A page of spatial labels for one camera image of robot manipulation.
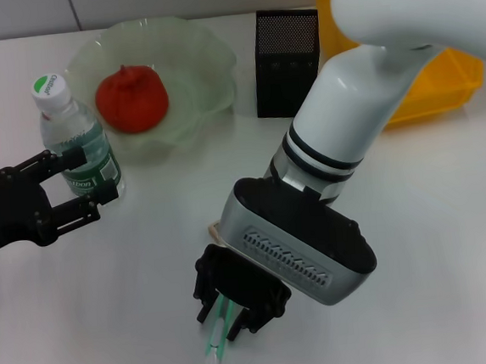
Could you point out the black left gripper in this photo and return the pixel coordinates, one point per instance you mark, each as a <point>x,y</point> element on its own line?
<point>7,215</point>

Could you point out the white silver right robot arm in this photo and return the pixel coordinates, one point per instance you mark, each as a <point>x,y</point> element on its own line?
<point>354,87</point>

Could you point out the green glass fruit plate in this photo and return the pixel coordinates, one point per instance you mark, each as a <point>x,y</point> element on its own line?
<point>199,66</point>

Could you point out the black mesh pen holder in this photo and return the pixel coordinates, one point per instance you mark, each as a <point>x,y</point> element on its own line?
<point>280,68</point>

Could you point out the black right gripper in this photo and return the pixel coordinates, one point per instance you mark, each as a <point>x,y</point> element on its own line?
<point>239,284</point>

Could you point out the clear bottle with green label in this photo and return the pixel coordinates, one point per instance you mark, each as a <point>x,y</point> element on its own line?
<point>82,140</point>

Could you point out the beige eraser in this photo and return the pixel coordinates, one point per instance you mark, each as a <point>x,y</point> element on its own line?
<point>214,233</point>

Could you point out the yellow plastic bin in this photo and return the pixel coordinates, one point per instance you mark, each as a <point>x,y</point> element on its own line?
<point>452,95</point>

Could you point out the green utility knife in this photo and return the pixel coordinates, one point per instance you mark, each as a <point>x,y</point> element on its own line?
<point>215,346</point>

